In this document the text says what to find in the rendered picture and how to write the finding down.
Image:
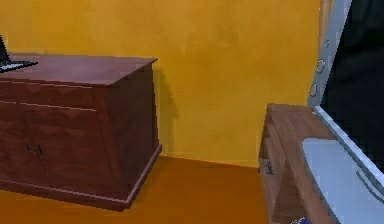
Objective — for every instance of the brown wooden television stand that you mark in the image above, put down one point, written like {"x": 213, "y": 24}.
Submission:
{"x": 286, "y": 160}

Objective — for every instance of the dark red wooden cupboard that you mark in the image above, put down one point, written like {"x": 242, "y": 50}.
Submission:
{"x": 76, "y": 133}

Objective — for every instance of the small blue object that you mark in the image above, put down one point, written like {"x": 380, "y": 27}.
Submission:
{"x": 300, "y": 221}

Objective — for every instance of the grey television set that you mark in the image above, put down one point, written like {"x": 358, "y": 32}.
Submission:
{"x": 350, "y": 133}

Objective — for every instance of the black laptop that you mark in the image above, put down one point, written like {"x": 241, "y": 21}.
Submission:
{"x": 10, "y": 64}

